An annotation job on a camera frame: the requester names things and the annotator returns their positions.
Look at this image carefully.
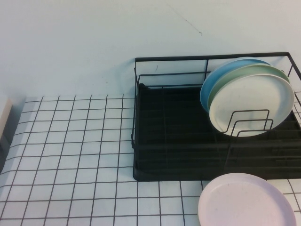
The pink plate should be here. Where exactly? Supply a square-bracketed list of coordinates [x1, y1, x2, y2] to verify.
[197, 173, 296, 226]

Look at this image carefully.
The blue plate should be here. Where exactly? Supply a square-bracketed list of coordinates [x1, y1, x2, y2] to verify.
[199, 58, 273, 113]

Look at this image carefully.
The cream white plate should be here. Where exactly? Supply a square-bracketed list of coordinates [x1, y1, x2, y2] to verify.
[208, 73, 295, 138]

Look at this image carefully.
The green plate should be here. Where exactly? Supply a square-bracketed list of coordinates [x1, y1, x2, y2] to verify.
[206, 64, 290, 111]

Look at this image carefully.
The black drip tray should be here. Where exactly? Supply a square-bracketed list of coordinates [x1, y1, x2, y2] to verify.
[133, 82, 301, 181]

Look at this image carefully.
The white grid tablecloth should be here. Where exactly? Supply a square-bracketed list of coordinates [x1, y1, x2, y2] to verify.
[0, 94, 301, 226]

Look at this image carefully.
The beige wooden block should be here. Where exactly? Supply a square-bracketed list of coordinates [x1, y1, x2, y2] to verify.
[0, 97, 13, 143]

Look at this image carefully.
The black wire dish rack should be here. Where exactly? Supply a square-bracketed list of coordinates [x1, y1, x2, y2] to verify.
[130, 51, 301, 181]

